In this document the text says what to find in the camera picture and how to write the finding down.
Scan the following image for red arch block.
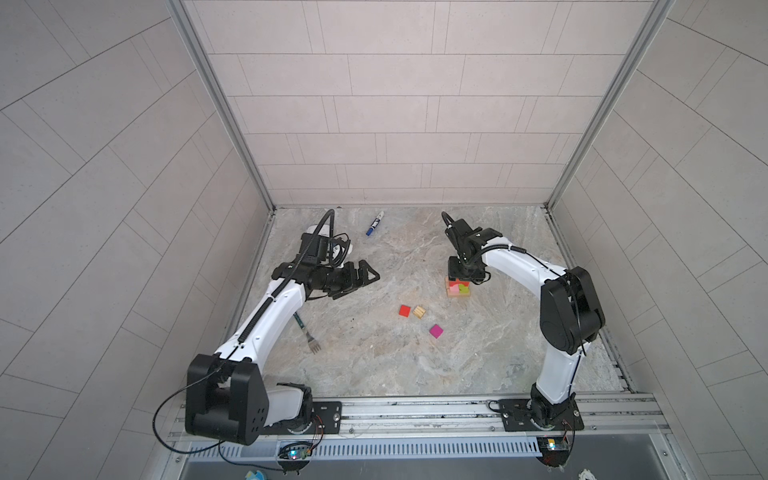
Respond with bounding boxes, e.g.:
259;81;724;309
446;279;470;290

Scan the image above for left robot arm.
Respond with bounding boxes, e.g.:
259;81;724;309
185;226;380;445

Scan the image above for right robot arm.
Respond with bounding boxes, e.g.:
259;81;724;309
441;212;606;432

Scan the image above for blue whiteboard marker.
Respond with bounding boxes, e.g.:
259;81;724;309
366;211;385;237

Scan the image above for metal fork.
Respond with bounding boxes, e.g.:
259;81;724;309
293;313;321;354

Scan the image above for magenta cube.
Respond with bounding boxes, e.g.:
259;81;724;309
429;324;444;339

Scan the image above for left controller board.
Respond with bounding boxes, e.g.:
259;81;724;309
277;441;314;461

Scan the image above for controller board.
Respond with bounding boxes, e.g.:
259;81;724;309
536;437;572;468
277;441;314;461

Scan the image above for right controller board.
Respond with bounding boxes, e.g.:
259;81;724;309
536;437;572;468

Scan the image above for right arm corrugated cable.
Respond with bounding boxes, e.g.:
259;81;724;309
440;211;571;283

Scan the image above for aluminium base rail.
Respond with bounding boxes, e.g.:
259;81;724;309
167;392;670;442

